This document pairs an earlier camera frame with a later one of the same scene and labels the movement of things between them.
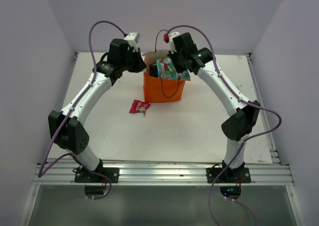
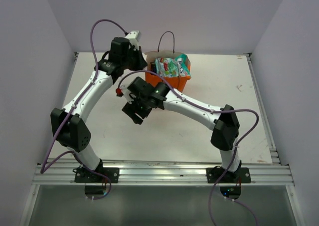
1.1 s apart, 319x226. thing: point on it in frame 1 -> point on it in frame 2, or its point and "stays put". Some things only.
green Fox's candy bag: x=166 y=69 stays put
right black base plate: x=229 y=175 stays put
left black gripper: x=140 y=65 stays put
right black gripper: x=179 y=69 -> x=130 y=109
